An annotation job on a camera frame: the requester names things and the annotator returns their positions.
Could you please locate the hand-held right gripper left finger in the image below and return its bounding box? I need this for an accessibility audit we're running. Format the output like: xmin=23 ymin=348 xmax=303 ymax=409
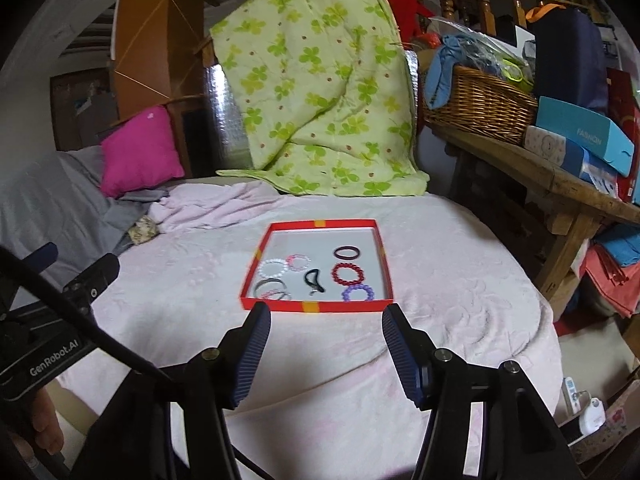
xmin=70 ymin=302 xmax=273 ymax=480

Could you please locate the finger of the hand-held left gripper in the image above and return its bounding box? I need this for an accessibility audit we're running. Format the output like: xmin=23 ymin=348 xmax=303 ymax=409
xmin=20 ymin=242 xmax=59 ymax=273
xmin=64 ymin=254 xmax=121 ymax=307

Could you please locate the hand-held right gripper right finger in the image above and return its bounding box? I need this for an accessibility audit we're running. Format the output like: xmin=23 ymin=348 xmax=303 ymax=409
xmin=382 ymin=304 xmax=586 ymax=480

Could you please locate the red cardboard box lid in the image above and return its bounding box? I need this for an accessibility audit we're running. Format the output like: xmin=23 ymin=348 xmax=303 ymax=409
xmin=239 ymin=218 xmax=397 ymax=314

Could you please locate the purple bead bracelet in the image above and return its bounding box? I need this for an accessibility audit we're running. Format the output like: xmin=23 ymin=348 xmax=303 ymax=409
xmin=341 ymin=283 xmax=374 ymax=303

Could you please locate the black hair tie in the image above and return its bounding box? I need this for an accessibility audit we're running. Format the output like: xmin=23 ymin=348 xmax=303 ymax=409
xmin=302 ymin=268 xmax=328 ymax=294

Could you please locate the person's left hand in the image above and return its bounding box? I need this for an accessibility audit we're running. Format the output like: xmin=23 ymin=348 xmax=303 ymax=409
xmin=12 ymin=387 xmax=65 ymax=461

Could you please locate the grey bed sheet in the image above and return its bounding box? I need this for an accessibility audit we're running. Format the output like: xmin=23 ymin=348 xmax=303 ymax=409
xmin=0 ymin=145 xmax=171 ymax=311

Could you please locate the pale pink blanket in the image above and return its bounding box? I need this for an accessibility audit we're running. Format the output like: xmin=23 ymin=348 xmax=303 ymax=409
xmin=55 ymin=180 xmax=561 ymax=480

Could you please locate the grey metal bangle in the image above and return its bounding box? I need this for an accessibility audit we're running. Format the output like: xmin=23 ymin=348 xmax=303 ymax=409
xmin=252 ymin=277 xmax=291 ymax=303

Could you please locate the small patterned cloth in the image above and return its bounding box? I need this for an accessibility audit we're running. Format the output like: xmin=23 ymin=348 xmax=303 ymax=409
xmin=127 ymin=215 xmax=161 ymax=246

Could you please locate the magenta pillow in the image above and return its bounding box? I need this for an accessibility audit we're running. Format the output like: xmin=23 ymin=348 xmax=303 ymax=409
xmin=100 ymin=105 xmax=186 ymax=199

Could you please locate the white blue handheld device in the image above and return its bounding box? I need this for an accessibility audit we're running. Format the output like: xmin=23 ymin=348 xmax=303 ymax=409
xmin=562 ymin=377 xmax=583 ymax=416

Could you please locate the white plastic device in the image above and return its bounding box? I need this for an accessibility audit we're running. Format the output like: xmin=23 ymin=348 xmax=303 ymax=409
xmin=580 ymin=397 xmax=606 ymax=436

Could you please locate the folded coral cloth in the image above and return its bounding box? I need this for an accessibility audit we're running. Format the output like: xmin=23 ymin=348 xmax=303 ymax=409
xmin=582 ymin=245 xmax=640 ymax=318

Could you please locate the wooden bench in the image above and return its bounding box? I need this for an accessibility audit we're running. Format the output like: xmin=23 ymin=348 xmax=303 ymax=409
xmin=430 ymin=120 xmax=640 ymax=316

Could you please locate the patterned cardboard box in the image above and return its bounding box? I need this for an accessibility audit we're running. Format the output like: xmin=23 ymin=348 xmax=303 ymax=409
xmin=560 ymin=365 xmax=640 ymax=466

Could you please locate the folded blue cloth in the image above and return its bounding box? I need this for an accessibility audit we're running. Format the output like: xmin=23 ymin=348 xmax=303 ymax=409
xmin=595 ymin=222 xmax=640 ymax=271

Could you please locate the white patterned box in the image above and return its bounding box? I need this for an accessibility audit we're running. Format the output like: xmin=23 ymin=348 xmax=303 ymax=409
xmin=522 ymin=125 xmax=621 ymax=196

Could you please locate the brown wooden cabinet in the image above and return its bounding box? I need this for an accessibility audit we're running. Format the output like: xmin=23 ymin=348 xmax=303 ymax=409
xmin=107 ymin=0 xmax=208 ymax=126

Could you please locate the wicker basket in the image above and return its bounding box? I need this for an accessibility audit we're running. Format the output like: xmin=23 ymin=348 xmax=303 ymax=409
xmin=422 ymin=65 xmax=540 ymax=133

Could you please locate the green floral quilt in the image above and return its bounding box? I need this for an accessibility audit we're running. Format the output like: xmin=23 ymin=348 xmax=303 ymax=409
xmin=209 ymin=0 xmax=431 ymax=197

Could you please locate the blue cardboard box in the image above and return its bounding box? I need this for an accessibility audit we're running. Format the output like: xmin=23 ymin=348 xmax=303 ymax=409
xmin=535 ymin=96 xmax=636 ymax=178

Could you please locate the yellow green plastic item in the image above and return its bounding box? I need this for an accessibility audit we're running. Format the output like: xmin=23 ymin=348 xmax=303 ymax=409
xmin=495 ymin=57 xmax=533 ymax=93

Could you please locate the red gift bag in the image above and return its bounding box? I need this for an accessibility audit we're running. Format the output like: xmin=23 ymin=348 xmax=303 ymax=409
xmin=605 ymin=67 xmax=640 ymax=206

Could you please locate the red cloth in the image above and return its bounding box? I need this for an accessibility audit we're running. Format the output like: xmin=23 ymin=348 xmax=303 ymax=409
xmin=385 ymin=0 xmax=436 ymax=43

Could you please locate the navy bag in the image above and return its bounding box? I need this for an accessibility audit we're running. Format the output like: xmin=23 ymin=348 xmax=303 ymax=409
xmin=525 ymin=4 xmax=611 ymax=113

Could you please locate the black cable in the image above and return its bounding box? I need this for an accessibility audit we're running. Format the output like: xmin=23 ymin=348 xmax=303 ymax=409
xmin=0 ymin=246 xmax=173 ymax=386

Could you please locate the red bead bracelet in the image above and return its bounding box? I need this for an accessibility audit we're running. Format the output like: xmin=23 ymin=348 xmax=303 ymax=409
xmin=330 ymin=261 xmax=364 ymax=286

